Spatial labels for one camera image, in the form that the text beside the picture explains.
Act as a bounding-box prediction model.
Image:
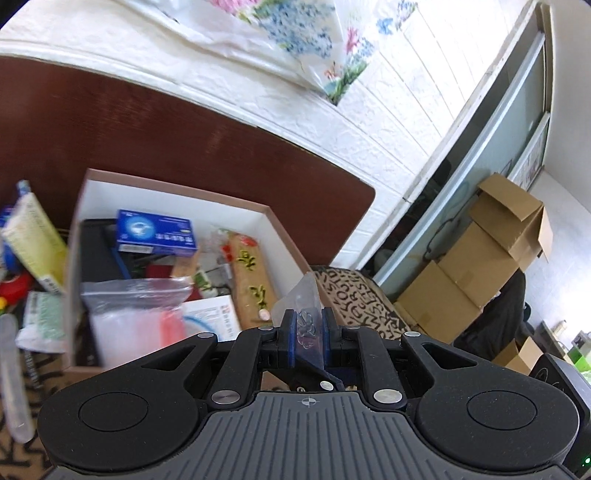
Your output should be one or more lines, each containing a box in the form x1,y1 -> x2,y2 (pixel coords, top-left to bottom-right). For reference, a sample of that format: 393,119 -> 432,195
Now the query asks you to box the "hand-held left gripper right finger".
322,308 -> 497,411

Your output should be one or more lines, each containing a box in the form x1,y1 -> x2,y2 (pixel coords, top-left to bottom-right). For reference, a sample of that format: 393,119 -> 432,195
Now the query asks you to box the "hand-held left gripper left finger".
141,309 -> 299,411

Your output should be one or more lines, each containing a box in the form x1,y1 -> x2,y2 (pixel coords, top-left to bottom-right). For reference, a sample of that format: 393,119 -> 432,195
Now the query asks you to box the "small clear bag of hooks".
271,271 -> 324,365

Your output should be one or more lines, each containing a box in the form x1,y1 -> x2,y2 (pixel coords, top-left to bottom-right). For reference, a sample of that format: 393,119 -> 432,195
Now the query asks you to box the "clear zip bag with pink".
80,277 -> 195,371

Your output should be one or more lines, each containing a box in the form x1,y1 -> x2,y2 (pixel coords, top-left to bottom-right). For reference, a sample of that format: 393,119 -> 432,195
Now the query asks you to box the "brown cardboard storage box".
62,168 -> 325,376

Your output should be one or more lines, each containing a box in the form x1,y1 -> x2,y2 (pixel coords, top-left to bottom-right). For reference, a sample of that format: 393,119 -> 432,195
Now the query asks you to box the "blue medicine box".
115,209 -> 199,258

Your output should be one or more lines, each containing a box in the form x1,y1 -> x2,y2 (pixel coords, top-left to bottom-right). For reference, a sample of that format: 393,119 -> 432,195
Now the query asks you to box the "brown letter-print cloth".
0,265 -> 409,480

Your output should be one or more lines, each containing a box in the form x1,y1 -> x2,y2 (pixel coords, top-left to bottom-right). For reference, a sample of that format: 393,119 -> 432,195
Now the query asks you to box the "small cardboard box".
493,336 -> 544,376

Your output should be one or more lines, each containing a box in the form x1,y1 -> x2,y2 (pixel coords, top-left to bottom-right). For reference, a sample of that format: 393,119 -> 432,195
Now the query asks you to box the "yellow snack packet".
228,234 -> 279,331

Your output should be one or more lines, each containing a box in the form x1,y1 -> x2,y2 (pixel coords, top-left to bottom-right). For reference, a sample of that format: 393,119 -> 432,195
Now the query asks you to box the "white box with red print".
181,294 -> 242,343

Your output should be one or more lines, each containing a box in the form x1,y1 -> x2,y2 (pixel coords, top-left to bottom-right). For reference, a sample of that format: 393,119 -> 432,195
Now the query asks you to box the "dark cloth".
453,272 -> 534,366

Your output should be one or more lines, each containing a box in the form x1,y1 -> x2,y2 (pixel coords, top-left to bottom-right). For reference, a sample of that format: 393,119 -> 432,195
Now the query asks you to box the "closed cardboard box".
436,226 -> 523,309
394,261 -> 484,345

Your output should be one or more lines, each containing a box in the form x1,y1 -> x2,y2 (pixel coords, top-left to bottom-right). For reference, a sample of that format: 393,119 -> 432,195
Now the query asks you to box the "open cardboard box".
468,173 -> 554,274

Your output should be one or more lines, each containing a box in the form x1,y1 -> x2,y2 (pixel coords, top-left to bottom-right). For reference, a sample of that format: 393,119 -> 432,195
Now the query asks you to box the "black item in box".
80,219 -> 127,283

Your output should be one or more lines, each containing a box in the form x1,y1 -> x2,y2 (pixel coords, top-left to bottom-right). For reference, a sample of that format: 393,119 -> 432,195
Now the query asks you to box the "dark brown wooden board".
0,55 -> 376,269

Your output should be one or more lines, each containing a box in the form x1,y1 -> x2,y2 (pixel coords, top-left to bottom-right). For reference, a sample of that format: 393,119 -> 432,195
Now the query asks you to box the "pale green wrapped packet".
15,291 -> 66,354

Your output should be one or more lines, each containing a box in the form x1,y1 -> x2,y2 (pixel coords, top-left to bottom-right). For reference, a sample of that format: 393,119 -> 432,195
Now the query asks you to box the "yellow and white carton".
0,191 -> 68,295

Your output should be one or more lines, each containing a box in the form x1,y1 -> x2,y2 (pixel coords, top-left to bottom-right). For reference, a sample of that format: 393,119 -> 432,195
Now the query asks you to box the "translucent plastic strip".
0,314 -> 36,445

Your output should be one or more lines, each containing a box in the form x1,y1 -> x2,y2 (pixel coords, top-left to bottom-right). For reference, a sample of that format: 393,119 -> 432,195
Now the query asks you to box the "red toy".
0,272 -> 34,303

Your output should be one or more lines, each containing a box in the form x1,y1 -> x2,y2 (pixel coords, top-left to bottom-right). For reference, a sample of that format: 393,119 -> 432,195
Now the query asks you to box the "floral plastic bag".
113,0 -> 419,105

